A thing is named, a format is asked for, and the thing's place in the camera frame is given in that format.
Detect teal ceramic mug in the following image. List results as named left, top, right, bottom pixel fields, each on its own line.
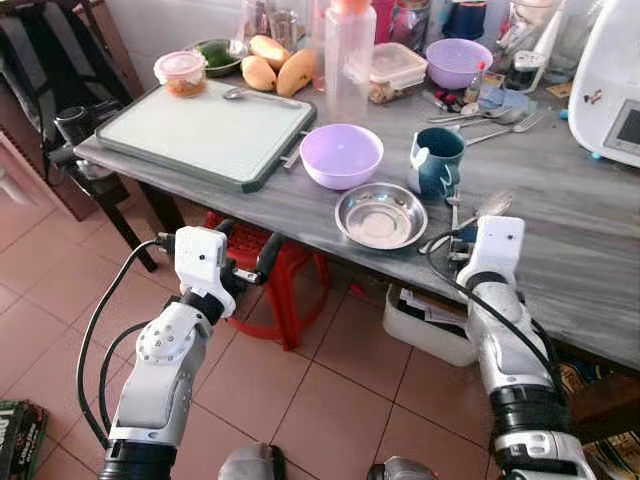
left=409, top=127, right=467, bottom=201

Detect red plastic stool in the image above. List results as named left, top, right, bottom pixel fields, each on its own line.
left=203, top=210, right=331, bottom=351

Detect round steel plate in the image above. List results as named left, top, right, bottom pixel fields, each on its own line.
left=333, top=182, right=429, bottom=251

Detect pale green cutting board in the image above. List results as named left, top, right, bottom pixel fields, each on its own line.
left=95, top=80, right=318, bottom=193

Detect large purple plastic bowl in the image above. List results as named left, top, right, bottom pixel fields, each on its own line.
left=299, top=123, right=385, bottom=191

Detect yellow mango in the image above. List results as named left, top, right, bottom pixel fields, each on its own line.
left=276, top=48, right=319, bottom=98
left=248, top=35, right=293, bottom=69
left=240, top=55, right=278, bottom=93

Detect steel bowl green contents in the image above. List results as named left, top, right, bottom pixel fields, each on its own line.
left=188, top=38, right=251, bottom=78

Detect grey robot left foot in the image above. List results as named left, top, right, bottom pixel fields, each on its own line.
left=218, top=443, right=288, bottom=480

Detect grey robot foot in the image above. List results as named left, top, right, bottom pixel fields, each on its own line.
left=218, top=443, right=288, bottom=480
left=367, top=457, right=438, bottom=480

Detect small purple plastic bowl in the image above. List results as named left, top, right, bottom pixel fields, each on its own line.
left=425, top=38, right=494, bottom=91

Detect rectangular clear food container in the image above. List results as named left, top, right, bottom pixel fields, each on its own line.
left=345, top=42, right=428, bottom=105

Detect white kitchen cooking machine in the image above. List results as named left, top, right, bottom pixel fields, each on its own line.
left=567, top=0, right=640, bottom=168

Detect clear bottle orange cap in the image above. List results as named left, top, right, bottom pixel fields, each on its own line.
left=322, top=0, right=379, bottom=113

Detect dark blue jar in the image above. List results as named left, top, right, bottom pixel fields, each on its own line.
left=442, top=0, right=488, bottom=41

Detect grey robot right foot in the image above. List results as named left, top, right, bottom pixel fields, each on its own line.
left=367, top=457, right=438, bottom=480

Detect black backpack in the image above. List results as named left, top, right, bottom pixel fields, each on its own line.
left=0, top=0, right=131, bottom=121

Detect gold black patterned bag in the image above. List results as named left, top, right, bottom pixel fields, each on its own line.
left=555, top=362, right=640, bottom=480

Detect dark printed cardboard box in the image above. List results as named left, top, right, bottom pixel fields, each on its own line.
left=0, top=400, right=48, bottom=480

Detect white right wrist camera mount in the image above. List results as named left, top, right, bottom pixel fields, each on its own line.
left=468, top=215, right=528, bottom=293

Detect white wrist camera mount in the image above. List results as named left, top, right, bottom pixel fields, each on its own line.
left=468, top=215, right=528, bottom=293
left=173, top=226, right=236, bottom=319

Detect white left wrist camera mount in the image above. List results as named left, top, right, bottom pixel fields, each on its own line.
left=173, top=226, right=236, bottom=319

